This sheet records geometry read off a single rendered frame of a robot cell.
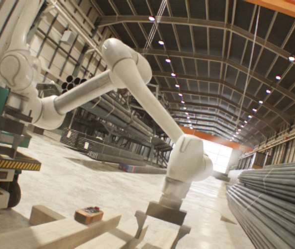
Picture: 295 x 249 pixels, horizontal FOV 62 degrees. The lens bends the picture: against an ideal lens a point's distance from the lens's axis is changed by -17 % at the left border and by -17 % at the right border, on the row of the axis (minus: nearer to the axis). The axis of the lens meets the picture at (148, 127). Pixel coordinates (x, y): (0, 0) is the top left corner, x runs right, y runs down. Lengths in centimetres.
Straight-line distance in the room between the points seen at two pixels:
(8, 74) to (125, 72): 49
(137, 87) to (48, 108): 63
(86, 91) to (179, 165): 70
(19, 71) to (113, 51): 48
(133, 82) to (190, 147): 35
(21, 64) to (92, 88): 63
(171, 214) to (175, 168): 16
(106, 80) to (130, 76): 29
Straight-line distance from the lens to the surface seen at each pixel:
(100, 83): 139
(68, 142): 787
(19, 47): 94
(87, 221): 115
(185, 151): 91
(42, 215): 145
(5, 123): 103
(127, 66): 113
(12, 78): 88
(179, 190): 92
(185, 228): 96
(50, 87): 884
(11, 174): 138
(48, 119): 158
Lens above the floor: 56
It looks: 5 degrees up
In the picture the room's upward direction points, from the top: 18 degrees clockwise
